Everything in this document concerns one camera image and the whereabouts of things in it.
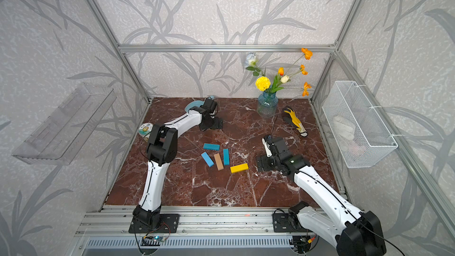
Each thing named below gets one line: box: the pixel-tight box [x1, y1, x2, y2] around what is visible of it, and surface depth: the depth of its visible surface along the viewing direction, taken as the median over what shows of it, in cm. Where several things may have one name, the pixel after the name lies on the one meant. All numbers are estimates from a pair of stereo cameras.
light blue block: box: [200, 151, 216, 168], surface depth 94 cm
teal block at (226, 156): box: [222, 148, 230, 166], surface depth 95 cm
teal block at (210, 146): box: [203, 142, 221, 152], surface depth 98 cm
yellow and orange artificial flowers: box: [244, 48, 313, 97], surface depth 95 cm
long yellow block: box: [229, 162, 249, 174], surface depth 91 cm
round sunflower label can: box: [138, 122, 154, 143], surface depth 98 cm
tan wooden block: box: [213, 152, 224, 171], surface depth 93 cm
